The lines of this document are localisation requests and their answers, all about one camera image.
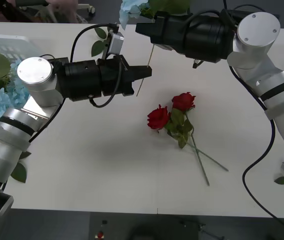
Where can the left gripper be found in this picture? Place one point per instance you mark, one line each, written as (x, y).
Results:
(114, 80)

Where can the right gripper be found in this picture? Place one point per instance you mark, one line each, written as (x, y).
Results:
(171, 30)

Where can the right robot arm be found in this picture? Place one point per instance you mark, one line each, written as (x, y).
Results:
(257, 32)

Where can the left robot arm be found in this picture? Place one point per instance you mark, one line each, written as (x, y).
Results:
(34, 75)

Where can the red rose with green stem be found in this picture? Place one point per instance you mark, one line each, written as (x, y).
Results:
(158, 117)
(183, 101)

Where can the chair base with castor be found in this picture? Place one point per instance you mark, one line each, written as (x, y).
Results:
(90, 10)

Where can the person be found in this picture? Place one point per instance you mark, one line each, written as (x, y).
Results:
(64, 11)

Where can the shallow white box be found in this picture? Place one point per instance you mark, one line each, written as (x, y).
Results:
(9, 43)

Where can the red push button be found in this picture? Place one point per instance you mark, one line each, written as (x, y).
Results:
(99, 235)

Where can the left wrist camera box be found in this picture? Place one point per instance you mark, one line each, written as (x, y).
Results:
(116, 42)

